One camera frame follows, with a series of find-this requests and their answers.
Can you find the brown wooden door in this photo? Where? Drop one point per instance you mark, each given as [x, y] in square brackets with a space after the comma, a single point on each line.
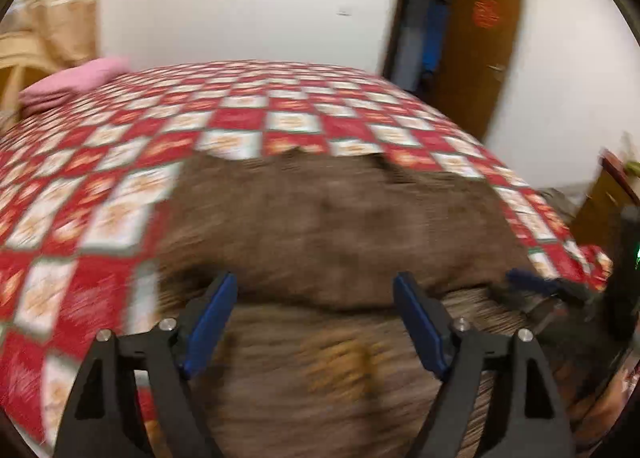
[480, 87]

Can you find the pink pillow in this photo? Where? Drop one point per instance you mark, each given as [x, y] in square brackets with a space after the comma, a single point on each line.
[75, 82]

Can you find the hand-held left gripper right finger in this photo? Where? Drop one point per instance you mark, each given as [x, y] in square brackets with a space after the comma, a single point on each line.
[417, 318]

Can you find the red checkered printed blanket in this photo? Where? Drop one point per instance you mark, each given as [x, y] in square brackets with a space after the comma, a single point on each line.
[100, 218]

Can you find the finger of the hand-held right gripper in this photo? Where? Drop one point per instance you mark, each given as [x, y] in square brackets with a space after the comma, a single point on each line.
[545, 310]
[525, 279]

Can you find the cream round headboard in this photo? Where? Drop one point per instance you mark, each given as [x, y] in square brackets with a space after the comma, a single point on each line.
[22, 67]

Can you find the dark door frame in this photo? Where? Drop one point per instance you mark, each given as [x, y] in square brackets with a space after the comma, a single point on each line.
[400, 12]

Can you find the brown knitted sweater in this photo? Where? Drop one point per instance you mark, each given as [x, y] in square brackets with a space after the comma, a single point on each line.
[325, 238]

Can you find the red door decoration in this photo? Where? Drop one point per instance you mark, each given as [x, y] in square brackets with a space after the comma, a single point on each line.
[487, 13]

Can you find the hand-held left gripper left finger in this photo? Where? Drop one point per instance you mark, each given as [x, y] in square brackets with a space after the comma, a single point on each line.
[212, 318]

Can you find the blue hanging cloth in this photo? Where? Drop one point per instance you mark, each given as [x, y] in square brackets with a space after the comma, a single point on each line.
[434, 32]

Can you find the brown wooden cabinet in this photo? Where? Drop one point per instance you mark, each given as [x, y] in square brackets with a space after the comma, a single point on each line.
[597, 208]

